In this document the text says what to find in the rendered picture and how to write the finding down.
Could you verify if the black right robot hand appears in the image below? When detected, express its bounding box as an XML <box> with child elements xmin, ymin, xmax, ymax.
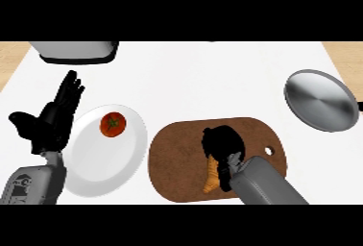
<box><xmin>200</xmin><ymin>125</ymin><xmax>246</xmax><ymax>193</ymax></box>

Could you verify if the golden croissant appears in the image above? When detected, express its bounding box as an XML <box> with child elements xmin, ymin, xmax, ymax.
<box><xmin>200</xmin><ymin>158</ymin><xmax>222</xmax><ymax>195</ymax></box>

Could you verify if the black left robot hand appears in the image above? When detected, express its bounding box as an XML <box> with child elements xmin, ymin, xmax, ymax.
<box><xmin>7</xmin><ymin>69</ymin><xmax>86</xmax><ymax>156</ymax></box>

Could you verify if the red tomato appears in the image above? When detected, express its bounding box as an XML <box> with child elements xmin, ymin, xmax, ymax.
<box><xmin>97</xmin><ymin>111</ymin><xmax>126</xmax><ymax>138</ymax></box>

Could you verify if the brown wooden cutting board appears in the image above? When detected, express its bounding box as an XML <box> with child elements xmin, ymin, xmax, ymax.
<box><xmin>147</xmin><ymin>116</ymin><xmax>287</xmax><ymax>204</ymax></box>

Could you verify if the white round plate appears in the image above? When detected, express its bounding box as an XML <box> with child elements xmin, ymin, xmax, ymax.
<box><xmin>60</xmin><ymin>104</ymin><xmax>148</xmax><ymax>199</ymax></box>

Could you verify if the grey metal pan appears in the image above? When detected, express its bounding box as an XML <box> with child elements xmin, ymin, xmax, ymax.
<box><xmin>281</xmin><ymin>68</ymin><xmax>363</xmax><ymax>133</ymax></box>

